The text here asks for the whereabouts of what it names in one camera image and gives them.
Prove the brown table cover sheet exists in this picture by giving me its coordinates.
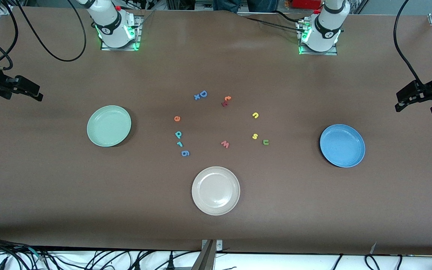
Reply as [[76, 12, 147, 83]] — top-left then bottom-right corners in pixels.
[[0, 6, 432, 256]]

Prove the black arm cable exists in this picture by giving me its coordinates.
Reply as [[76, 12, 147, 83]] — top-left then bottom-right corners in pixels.
[[0, 0, 87, 72], [393, 0, 426, 89]]

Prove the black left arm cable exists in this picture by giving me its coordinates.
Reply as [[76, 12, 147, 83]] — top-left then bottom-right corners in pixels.
[[393, 0, 426, 89]]

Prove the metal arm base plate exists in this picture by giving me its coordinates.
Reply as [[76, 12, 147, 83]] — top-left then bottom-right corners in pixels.
[[101, 15, 142, 51], [298, 19, 338, 56]]

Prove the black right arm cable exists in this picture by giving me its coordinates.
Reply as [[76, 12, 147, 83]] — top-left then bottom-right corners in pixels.
[[0, 0, 87, 72]]

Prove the looped black cable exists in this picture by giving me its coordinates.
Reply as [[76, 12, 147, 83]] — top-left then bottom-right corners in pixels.
[[364, 254, 381, 270]]

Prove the blue plate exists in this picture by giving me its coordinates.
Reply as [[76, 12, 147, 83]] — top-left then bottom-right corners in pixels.
[[319, 124, 366, 168]]

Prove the beige plate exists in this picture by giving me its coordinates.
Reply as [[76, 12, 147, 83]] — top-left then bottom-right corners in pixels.
[[192, 166, 241, 216]]

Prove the red box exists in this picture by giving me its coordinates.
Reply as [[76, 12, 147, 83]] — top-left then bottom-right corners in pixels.
[[290, 0, 323, 10]]

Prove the light green plate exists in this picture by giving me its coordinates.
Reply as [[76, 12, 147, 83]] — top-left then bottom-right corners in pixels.
[[87, 105, 132, 147]]

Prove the grey aluminium beam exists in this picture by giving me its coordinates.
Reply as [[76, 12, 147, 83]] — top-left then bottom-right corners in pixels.
[[191, 240, 216, 270]]

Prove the silver metal bracket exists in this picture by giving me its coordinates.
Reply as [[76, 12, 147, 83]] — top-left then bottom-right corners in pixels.
[[201, 240, 223, 252]]

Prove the teal cable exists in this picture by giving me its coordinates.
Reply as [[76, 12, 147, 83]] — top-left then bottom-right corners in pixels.
[[27, 247, 46, 261]]

